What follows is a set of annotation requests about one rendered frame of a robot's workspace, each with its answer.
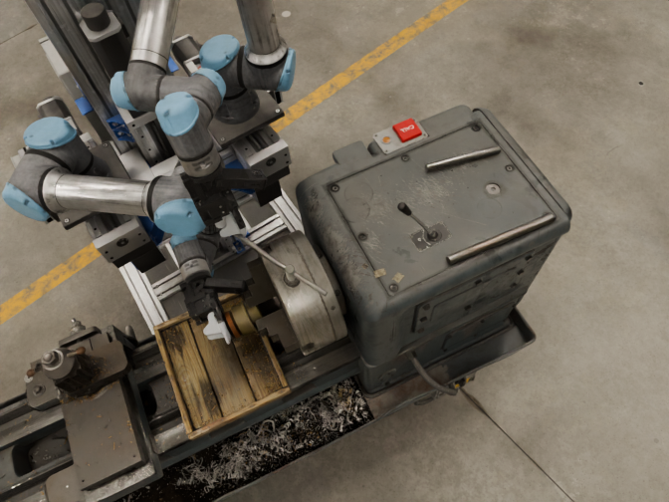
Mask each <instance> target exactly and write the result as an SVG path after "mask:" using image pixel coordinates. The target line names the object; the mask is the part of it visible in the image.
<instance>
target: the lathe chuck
mask: <svg viewBox="0 0 669 502"><path fill-rule="evenodd" d="M259 247H260V248H261V249H265V248H270V249H271V253H270V255H271V256H273V257H274V258H275V259H277V260H278V261H280V262H282V263H283V264H285V265H286V266H287V265H289V264H291V265H293V266H294V267H295V271H296V272H297V273H299V274H300V275H302V276H304V277H305V278H307V279H308V280H310V281H311V282H313V283H315V282H314V280H313V278H312V276H311V273H310V271H309V269H308V267H307V265H306V263H305V261H304V259H303V257H302V256H301V254H300V252H299V250H298V248H297V247H296V245H295V243H294V242H293V240H292V239H291V237H290V236H289V235H285V236H282V237H280V238H278V239H275V240H273V241H271V242H269V243H266V244H264V245H262V246H259ZM258 255H259V257H261V259H262V261H263V263H264V265H265V267H266V269H267V272H268V274H269V276H270V279H271V281H272V283H273V286H274V288H275V290H276V293H277V295H278V297H279V299H280V301H281V304H282V306H283V308H282V309H284V311H285V313H286V315H287V317H288V319H289V321H290V323H291V326H292V328H293V330H294V332H295V334H296V336H297V338H298V340H299V343H300V346H301V347H300V349H301V351H302V352H303V354H304V355H305V356H306V355H308V354H310V353H312V352H314V351H317V350H319V349H321V348H323V347H325V346H327V345H329V344H331V343H333V342H335V332H334V329H333V326H332V323H331V320H330V317H329V315H328V312H327V310H326V307H325V305H324V302H323V300H322V298H321V295H320V293H319V292H317V291H316V290H314V289H313V288H311V287H309V286H308V285H306V284H305V283H303V282H302V281H300V280H299V282H298V283H297V284H296V285H294V286H291V285H288V284H287V283H286V280H285V279H286V276H287V275H286V271H284V270H283V269H281V268H280V267H278V266H277V265H275V264H273V263H272V262H271V261H269V260H268V259H266V258H265V257H264V256H260V254H259V253H258ZM308 343H313V345H314V346H313V348H312V349H310V350H306V351H303V349H302V347H305V346H306V344H308Z"/></svg>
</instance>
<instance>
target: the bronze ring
mask: <svg viewBox="0 0 669 502"><path fill-rule="evenodd" d="M263 317H264V316H263V314H262V312H261V310H260V308H259V306H258V305H256V306H254V307H252V308H249V307H248V305H246V303H245V302H244V301H243V300H242V301H241V303H240V304H238V305H236V306H234V307H232V308H231V311H227V312H225V313H224V314H222V318H223V321H224V323H225V326H226V328H227V330H228V332H229V333H230V335H231V337H232V338H233V339H238V338H240V337H242V335H244V336H247V335H249V334H251V333H253V332H256V333H257V332H258V328H257V325H256V322H255V321H257V320H259V319H261V318H263Z"/></svg>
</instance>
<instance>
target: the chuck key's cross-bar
mask: <svg viewBox="0 0 669 502"><path fill-rule="evenodd" d="M234 236H235V237H237V238H238V239H240V240H241V241H242V242H244V243H245V244H247V245H248V246H249V247H251V248H252V249H254V250H255V251H256V252H258V253H259V254H261V255H262V256H264V257H265V258H266V259H268V260H269V261H271V262H272V263H273V264H275V265H277V266H278V267H280V268H281V269H283V270H284V271H285V267H286V265H285V264H283V263H282V262H280V261H278V260H277V259H275V258H274V257H273V256H271V255H270V254H268V253H267V252H265V251H264V250H263V249H261V248H260V247H258V246H257V245H256V244H254V243H253V242H251V241H250V240H249V239H247V238H246V237H243V235H242V234H235V235H234ZM292 276H294V277H295V278H297V279H299V280H300V281H302V282H303V283H305V284H306V285H308V286H309V287H311V288H313V289H314V290H316V291H317V292H319V293H320V294H322V295H324V296H326V295H327V294H328V292H327V291H326V290H324V289H322V288H321V287H319V286H318V285H316V284H315V283H313V282H311V281H310V280H308V279H307V278H305V277H304V276H302V275H300V274H299V273H297V272H296V271H295V273H294V274H293V275H292Z"/></svg>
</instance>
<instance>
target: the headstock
mask: <svg viewBox="0 0 669 502"><path fill-rule="evenodd" d="M419 123H420V124H421V126H422V127H423V128H424V130H425V131H426V133H427V134H428V137H426V138H424V139H422V140H419V141H417V142H415V143H412V144H410V145H408V146H405V147H403V148H400V149H398V150H396V151H393V152H391V153H389V154H384V153H383V151H382V150H381V148H380V147H379V145H378V144H377V142H376V141H375V140H373V141H372V142H371V143H370V144H369V145H368V147H367V150H368V151H369V153H370V154H371V156H372V159H360V158H356V159H354V160H351V161H349V162H347V163H344V164H342V165H339V164H338V163H336V164H334V165H331V166H329V167H327V168H325V169H323V170H321V171H319V172H317V173H315V174H313V175H311V176H310V177H308V178H306V179H304V180H303V181H301V182H300V183H299V184H298V185H297V188H296V195H297V200H298V204H299V209H300V214H301V218H302V223H303V228H304V232H305V236H306V237H307V238H308V240H309V242H310V243H311V245H313V244H317V245H318V246H319V247H320V249H321V250H322V251H323V252H324V254H325V255H326V257H327V258H328V260H329V262H330V264H331V265H332V267H333V269H334V273H335V275H336V277H337V279H338V282H339V284H340V286H341V289H342V292H343V295H344V298H345V303H346V308H347V313H346V315H344V316H343V317H344V320H345V324H346V326H347V328H348V330H349V332H350V334H351V336H352V338H353V340H354V342H355V344H356V345H357V347H358V349H360V350H359V351H360V353H361V355H362V357H363V359H364V360H365V361H366V362H367V363H368V364H369V365H371V366H380V365H382V364H384V363H386V362H388V361H390V360H392V359H394V358H395V357H396V356H397V354H398V353H399V351H400V349H401V348H402V347H403V346H405V345H407V344H409V343H411V342H413V341H415V340H417V339H419V338H421V337H424V336H426V335H428V334H430V333H432V332H434V331H436V330H438V329H440V328H442V327H444V326H446V325H448V324H450V323H452V322H454V321H456V320H458V319H460V318H462V317H464V316H466V315H468V314H470V313H473V312H475V311H477V310H479V309H481V308H483V307H485V306H487V305H489V304H491V303H493V302H495V301H497V300H499V299H501V298H503V297H505V296H507V295H509V294H511V293H513V292H515V291H517V290H519V289H522V288H524V287H526V286H528V285H530V284H531V283H532V282H533V281H534V280H535V278H536V277H537V275H538V273H539V272H540V270H541V269H542V267H543V265H544V264H545V262H546V261H547V259H548V257H549V256H550V254H551V253H552V251H553V249H554V248H555V246H556V245H557V243H558V241H559V239H560V238H561V236H562V235H564V234H566V233H567V232H568V231H569V229H570V221H571V218H572V212H571V208H570V206H569V205H568V203H567V202H566V201H565V200H564V198H563V197H562V196H561V195H560V194H559V192H558V191H557V190H556V189H555V187H554V186H553V185H552V184H551V183H550V182H549V180H548V179H547V178H546V177H545V176H544V174H543V173H542V172H541V171H540V170H539V168H538V167H537V166H536V165H535V164H534V162H533V161H532V160H531V159H530V158H529V156H528V155H527V154H526V153H525V152H524V151H523V149H522V148H521V147H520V146H519V145H518V143H517V142H516V141H515V140H514V139H513V137H512V136H511V135H510V134H509V133H508V131H507V130H506V129H505V128H504V127H503V125H502V124H501V123H500V122H499V121H498V119H497V118H496V117H495V116H494V115H493V114H492V112H491V111H490V110H488V109H484V108H480V107H477V108H475V109H473V110H472V111H471V110H470V108H469V107H467V106H465V105H458V106H456V107H453V108H451V109H448V110H446V111H444V112H441V113H439V114H437V115H434V116H432V117H429V118H427V119H425V120H422V121H420V122H419ZM495 145H498V146H499V147H500V148H501V152H500V153H498V154H494V155H490V156H487V157H483V158H479V159H475V160H471V161H467V162H463V163H460V164H456V165H452V166H448V167H444V168H440V169H437V170H433V171H429V172H427V171H426V169H425V163H429V162H433V161H437V160H441V159H445V158H449V157H453V156H456V155H460V154H464V153H468V152H472V151H476V150H480V149H483V148H487V147H491V146H495ZM400 202H404V203H405V204H406V205H407V206H408V207H409V208H410V210H411V211H412V213H413V214H414V215H415V216H416V217H417V218H419V219H420V220H421V221H422V222H423V223H424V224H425V225H426V226H427V227H429V228H430V229H437V230H439V231H440V232H441V234H442V237H441V239H440V240H439V241H437V242H433V241H430V240H429V239H428V237H427V233H428V232H427V231H426V230H425V229H424V228H423V227H421V226H420V225H419V224H418V223H417V222H416V221H415V220H414V219H412V218H411V217H410V216H407V215H405V214H404V213H402V212H401V211H399V210H398V208H397V206H398V204H399V203H400ZM549 213H550V214H552V215H553V217H554V219H555V220H554V222H552V223H549V224H547V225H544V226H542V227H540V228H537V229H535V230H533V231H530V232H528V233H525V234H523V235H521V236H518V237H516V238H513V239H511V240H509V241H506V242H504V243H502V244H499V245H497V246H494V247H492V248H490V249H487V250H485V251H482V252H480V253H478V254H475V255H473V256H470V257H468V258H466V259H463V260H461V261H459V262H456V263H454V264H451V265H450V264H448V262H447V259H446V257H447V256H448V255H451V254H453V253H456V252H458V251H460V250H463V249H465V248H468V247H470V246H472V245H475V244H477V243H480V242H482V241H484V240H487V239H489V238H492V237H494V236H496V235H499V234H501V233H504V232H506V231H508V230H511V229H513V228H516V227H518V226H520V225H523V224H525V223H528V222H530V221H533V220H535V219H537V218H540V217H542V216H545V215H547V214H549ZM306 222H307V223H306ZM364 263H365V264H366V265H367V266H368V267H367V268H366V269H364V268H363V267H361V266H362V265H363V264H364ZM383 268H384V271H385V272H386V275H383V276H380V277H378V278H375V274H374V272H373V271H375V270H378V269H383ZM397 273H400V274H401V275H404V277H403V278H402V279H401V281H400V282H399V283H398V282H397V283H396V281H395V280H393V279H392V278H393V277H394V276H395V275H396V274H397Z"/></svg>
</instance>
